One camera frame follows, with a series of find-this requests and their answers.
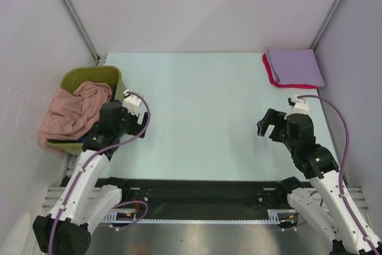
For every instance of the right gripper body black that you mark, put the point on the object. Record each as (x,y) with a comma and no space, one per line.
(279,132)

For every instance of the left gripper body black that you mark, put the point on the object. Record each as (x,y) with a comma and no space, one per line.
(129,125)

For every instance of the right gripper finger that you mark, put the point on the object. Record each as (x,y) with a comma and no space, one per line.
(262,126)
(272,116)

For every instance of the purple t shirt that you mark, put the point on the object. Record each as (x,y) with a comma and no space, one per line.
(294,67)

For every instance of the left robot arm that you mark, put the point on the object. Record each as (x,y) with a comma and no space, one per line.
(69,225)

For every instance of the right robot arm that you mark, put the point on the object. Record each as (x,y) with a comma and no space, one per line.
(339,221)

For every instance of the folded red t shirt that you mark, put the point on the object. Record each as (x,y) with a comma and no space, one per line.
(276,84)

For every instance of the olive green plastic bin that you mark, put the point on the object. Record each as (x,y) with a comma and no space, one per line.
(72,80)

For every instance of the pink t shirt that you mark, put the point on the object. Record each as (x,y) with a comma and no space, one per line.
(71,115)

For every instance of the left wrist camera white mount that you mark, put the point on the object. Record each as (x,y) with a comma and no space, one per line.
(132,102)

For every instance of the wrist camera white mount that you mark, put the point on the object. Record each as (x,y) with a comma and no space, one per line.
(132,102)
(298,106)

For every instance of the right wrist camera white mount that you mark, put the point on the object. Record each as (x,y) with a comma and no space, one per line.
(298,106)

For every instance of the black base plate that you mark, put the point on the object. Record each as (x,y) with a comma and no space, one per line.
(206,200)

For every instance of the left corner aluminium post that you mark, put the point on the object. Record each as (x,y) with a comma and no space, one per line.
(80,28)

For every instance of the corner aluminium post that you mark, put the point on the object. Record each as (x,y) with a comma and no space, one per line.
(333,9)
(80,28)

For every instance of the white slotted cable duct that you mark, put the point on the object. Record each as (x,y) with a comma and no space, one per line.
(273,217)

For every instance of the aluminium frame rail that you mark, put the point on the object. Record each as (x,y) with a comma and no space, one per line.
(54,194)

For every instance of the right corner aluminium post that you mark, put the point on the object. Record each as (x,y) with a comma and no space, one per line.
(333,9)

